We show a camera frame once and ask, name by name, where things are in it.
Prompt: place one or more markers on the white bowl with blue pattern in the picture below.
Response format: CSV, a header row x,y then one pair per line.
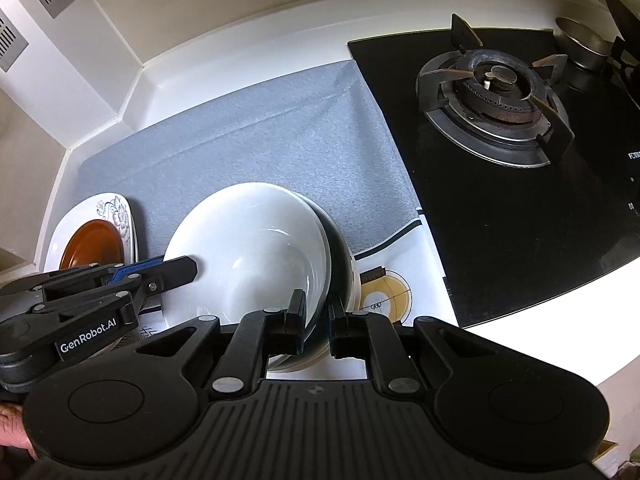
x,y
240,260

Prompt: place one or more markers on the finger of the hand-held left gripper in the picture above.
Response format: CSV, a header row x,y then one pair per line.
x,y
122,272
170,272

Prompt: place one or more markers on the white floral plate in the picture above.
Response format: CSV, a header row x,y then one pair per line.
x,y
107,207

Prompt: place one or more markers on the small steel pot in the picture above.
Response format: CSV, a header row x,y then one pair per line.
x,y
582,42

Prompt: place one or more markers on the grey and white counter mat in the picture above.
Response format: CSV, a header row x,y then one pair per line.
x,y
275,135

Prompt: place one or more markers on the beige bowl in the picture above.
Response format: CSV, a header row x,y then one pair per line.
x,y
355,285

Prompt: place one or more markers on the brown plate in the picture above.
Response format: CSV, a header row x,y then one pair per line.
x,y
92,242

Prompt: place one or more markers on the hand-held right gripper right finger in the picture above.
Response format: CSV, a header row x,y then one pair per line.
x,y
337,332

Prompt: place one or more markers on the person's left hand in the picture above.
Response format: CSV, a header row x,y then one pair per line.
x,y
12,425

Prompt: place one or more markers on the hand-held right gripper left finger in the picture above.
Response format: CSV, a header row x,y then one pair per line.
x,y
295,315

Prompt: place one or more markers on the black glass gas cooktop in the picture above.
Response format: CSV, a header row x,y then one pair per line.
x,y
500,235

